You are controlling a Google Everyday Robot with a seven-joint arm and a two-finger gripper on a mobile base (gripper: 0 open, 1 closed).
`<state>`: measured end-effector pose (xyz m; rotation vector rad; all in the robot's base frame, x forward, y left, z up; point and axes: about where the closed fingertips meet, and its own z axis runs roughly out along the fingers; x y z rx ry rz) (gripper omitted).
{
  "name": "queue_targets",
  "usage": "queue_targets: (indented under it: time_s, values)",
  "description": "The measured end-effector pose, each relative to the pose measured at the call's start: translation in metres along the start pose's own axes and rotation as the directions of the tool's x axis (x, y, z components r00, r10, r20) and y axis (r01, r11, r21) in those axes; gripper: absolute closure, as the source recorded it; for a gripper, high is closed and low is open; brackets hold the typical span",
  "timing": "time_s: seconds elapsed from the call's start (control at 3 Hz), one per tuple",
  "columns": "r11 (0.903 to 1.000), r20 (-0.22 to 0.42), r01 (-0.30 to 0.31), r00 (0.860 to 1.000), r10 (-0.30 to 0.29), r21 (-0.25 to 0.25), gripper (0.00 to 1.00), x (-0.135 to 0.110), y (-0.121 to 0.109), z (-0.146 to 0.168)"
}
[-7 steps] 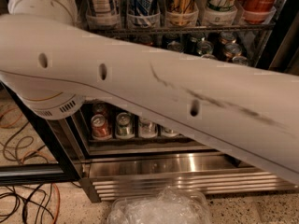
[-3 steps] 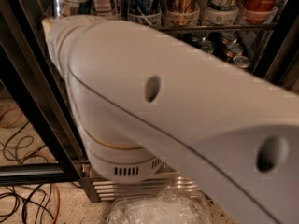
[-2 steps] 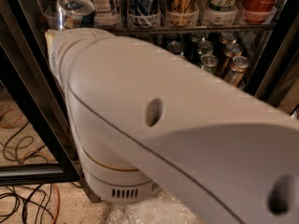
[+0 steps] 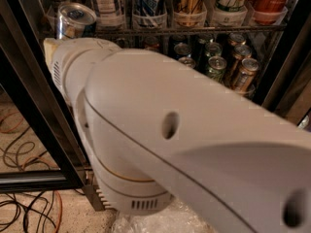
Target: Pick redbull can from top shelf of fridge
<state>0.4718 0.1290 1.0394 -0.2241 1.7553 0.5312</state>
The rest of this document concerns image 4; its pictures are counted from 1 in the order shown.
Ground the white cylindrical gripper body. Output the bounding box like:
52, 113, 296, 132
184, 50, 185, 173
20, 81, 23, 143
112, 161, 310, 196
48, 37, 122, 105

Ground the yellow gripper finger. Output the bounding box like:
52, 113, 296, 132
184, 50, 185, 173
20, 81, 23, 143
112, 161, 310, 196
44, 38, 60, 64

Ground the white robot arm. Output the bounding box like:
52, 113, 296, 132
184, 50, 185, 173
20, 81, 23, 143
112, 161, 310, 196
44, 38, 311, 233

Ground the white striped tall can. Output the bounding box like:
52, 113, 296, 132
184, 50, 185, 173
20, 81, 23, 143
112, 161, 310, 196
90, 0, 124, 29

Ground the red coca-cola can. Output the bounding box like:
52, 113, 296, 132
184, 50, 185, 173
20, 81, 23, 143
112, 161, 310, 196
145, 46, 159, 52
253, 0, 288, 25

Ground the blue white tall can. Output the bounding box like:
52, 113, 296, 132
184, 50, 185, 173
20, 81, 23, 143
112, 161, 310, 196
134, 0, 164, 28

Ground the black fridge door left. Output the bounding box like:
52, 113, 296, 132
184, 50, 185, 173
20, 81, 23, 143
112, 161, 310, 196
0, 0, 86, 192

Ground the blue pepsi can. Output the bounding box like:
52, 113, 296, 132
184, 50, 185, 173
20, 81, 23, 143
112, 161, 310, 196
173, 43, 191, 59
178, 56, 195, 69

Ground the blue pepsi can front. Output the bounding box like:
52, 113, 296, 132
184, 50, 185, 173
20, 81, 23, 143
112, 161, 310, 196
178, 56, 195, 69

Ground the gold tall can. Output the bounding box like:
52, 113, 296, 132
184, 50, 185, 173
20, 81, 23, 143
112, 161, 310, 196
173, 0, 203, 27

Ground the stainless fridge base grille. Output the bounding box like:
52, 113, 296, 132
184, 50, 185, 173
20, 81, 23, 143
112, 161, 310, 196
82, 170, 111, 212

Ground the green soda can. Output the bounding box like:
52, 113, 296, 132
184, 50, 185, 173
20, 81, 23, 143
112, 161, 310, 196
205, 56, 226, 83
204, 42, 223, 58

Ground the green soda can front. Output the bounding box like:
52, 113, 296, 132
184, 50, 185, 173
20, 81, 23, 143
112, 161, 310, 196
205, 56, 226, 83

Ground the gold soda can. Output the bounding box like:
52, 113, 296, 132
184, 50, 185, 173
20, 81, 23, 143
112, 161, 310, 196
228, 45, 252, 71
230, 57, 259, 92

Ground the gold soda can front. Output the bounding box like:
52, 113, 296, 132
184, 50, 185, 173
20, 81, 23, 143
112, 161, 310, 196
230, 57, 259, 92

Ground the red coca-cola top can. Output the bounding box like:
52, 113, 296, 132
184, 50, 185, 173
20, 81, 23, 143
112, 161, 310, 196
253, 0, 288, 25

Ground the fridge door right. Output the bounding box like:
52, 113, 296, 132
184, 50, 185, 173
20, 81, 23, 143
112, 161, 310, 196
260, 8, 311, 124

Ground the clear plastic bag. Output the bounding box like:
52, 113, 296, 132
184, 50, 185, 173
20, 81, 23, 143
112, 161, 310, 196
111, 200, 213, 233

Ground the orange cable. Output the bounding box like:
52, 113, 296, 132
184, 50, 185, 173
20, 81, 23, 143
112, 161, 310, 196
0, 109, 63, 233

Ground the top wire shelf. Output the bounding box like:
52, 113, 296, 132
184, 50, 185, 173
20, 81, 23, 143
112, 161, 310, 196
95, 24, 287, 38

